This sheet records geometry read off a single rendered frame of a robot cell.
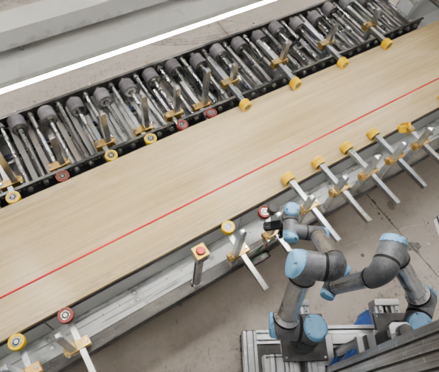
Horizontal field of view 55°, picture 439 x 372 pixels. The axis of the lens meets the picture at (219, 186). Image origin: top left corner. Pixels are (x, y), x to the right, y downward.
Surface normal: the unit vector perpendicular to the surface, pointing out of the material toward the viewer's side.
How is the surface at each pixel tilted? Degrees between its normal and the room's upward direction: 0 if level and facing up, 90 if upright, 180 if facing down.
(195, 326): 0
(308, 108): 0
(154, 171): 0
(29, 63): 61
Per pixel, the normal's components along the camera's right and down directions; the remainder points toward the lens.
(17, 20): 0.09, -0.51
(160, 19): 0.51, 0.41
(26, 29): 0.53, 0.76
